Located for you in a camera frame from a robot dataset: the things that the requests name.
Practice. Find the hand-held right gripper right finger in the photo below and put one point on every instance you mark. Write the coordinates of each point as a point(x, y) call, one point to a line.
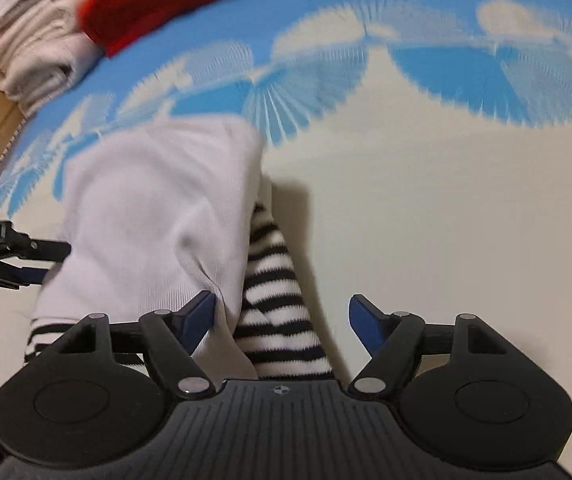
point(365, 322)

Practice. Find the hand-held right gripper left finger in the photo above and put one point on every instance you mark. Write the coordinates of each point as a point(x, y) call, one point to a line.
point(198, 317)

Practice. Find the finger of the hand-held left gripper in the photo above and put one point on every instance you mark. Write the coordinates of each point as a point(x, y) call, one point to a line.
point(48, 251)
point(21, 275)

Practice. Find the blue feather print bed sheet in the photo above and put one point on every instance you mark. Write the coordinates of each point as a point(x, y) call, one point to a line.
point(440, 185)

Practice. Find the white black striped small shirt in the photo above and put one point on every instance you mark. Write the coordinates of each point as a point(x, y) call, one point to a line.
point(156, 210)

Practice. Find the white folded blanket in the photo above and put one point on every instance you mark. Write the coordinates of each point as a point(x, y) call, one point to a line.
point(36, 55)

